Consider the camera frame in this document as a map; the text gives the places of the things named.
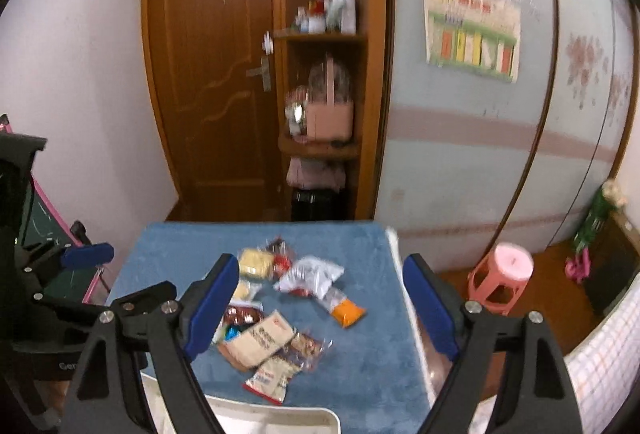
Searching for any black bag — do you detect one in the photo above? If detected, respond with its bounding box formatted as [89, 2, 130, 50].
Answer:
[291, 188, 346, 221]

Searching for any wrapped flower bouquet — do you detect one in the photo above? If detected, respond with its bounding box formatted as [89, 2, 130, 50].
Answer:
[565, 179, 628, 285]

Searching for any dark wooden cabinet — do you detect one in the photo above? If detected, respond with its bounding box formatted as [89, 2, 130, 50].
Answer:
[585, 209, 640, 320]

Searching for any metal door handle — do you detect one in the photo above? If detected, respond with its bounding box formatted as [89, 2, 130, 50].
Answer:
[246, 56, 273, 91]

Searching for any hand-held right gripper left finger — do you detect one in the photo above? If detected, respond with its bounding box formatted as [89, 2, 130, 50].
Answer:
[59, 253, 241, 434]

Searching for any white plastic basket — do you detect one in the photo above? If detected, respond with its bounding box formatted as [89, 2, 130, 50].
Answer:
[140, 371, 342, 434]

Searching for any pink bag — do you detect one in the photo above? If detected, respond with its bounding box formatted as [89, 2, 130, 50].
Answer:
[306, 54, 353, 142]

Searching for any brown wooden door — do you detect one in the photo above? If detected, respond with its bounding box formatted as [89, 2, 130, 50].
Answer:
[141, 0, 288, 222]

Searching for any white crinkled snack packet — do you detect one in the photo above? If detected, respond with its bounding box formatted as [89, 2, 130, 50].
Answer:
[274, 255, 346, 297]

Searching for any blue fluffy tablecloth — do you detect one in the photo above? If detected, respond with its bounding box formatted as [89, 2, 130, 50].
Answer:
[107, 220, 436, 434]

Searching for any pink plastic stool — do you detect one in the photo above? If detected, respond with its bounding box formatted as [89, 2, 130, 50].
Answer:
[467, 241, 535, 315]

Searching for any orange snack packet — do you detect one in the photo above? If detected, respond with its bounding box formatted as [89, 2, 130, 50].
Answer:
[320, 287, 367, 330]

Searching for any pile of pink clothes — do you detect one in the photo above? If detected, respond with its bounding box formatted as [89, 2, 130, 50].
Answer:
[286, 158, 347, 190]

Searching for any row of toiletry bottles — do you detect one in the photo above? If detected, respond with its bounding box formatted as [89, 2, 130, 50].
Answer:
[295, 0, 357, 35]

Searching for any beige snack packet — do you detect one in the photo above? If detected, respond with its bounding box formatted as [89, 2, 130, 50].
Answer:
[220, 311, 297, 372]

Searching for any green chalkboard with pink frame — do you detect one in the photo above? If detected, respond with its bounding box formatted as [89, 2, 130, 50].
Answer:
[0, 114, 116, 305]

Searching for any clear brown snack packet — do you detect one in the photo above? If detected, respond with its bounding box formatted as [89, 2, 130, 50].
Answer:
[280, 331, 333, 372]

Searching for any white and red snack packet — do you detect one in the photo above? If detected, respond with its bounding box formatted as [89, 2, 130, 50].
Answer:
[243, 354, 305, 406]

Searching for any pale yellow snack packet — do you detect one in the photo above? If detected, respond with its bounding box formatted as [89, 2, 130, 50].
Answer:
[230, 279, 263, 304]

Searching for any clear bread packet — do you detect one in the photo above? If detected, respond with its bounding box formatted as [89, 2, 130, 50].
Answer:
[237, 247, 276, 280]

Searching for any small red candy packet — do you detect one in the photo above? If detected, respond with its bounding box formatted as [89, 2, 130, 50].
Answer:
[265, 238, 296, 275]

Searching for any black easel knob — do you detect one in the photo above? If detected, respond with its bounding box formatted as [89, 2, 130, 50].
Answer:
[70, 220, 93, 247]

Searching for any wooden corner shelf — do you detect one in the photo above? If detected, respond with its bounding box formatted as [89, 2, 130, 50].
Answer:
[270, 0, 388, 222]

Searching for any clear plastic wrapper bag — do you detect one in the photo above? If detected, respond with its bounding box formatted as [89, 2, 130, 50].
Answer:
[284, 84, 308, 137]

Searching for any small blue snack packet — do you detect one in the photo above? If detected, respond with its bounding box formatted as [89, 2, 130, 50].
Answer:
[215, 324, 243, 345]

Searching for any plaid bedding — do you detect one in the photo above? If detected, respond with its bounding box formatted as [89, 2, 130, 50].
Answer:
[560, 284, 640, 434]

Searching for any dark red snack packet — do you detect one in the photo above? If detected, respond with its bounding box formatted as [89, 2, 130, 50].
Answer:
[220, 301, 265, 330]

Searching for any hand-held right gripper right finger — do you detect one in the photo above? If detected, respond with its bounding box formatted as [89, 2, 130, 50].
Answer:
[402, 253, 585, 434]

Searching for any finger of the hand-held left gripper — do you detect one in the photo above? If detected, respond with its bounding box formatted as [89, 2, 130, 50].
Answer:
[22, 241, 116, 274]
[106, 281, 178, 317]

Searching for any wall poster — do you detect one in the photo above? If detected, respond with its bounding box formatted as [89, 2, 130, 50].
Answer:
[421, 0, 522, 84]

